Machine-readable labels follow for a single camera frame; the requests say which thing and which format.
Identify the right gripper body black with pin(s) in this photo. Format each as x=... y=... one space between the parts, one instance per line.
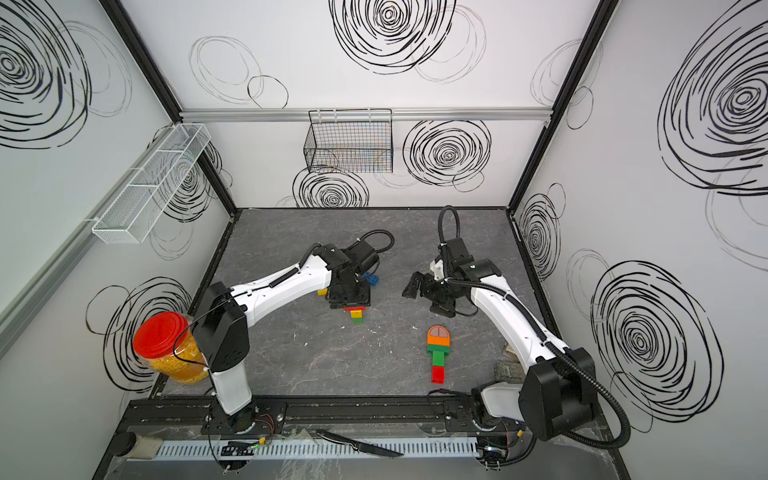
x=440 y=291

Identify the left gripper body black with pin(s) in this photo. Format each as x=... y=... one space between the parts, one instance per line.
x=358 y=294

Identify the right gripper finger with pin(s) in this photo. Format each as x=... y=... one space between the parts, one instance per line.
x=414 y=287
x=447 y=310

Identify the orange half-round lego piece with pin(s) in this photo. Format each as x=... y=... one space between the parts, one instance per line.
x=438 y=331

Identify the red small lego brick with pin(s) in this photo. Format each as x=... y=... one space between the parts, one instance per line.
x=437 y=374

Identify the orange long lego brick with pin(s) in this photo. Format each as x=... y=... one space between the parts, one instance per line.
x=438 y=341

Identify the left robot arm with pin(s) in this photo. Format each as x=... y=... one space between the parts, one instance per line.
x=221 y=327

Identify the dark blue lego brick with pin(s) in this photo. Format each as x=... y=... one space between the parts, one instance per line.
x=372 y=279

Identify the glass bottle tan lid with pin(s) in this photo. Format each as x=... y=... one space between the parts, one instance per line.
x=510 y=353

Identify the glass jar green contents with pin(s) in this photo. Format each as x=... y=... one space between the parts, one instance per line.
x=509 y=371

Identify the red-lidded jar yellow contents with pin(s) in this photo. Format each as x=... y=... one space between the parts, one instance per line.
x=166 y=344

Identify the white roll black cap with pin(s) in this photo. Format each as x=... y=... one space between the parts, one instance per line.
x=133 y=446

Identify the white slotted cable duct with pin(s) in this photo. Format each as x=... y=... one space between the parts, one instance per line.
x=311 y=448

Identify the black wire basket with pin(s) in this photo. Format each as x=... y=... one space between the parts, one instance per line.
x=349 y=140

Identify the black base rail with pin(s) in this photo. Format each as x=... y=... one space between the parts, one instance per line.
x=450 y=413

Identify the clear plastic wall shelf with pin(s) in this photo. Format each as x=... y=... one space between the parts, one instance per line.
x=168 y=182

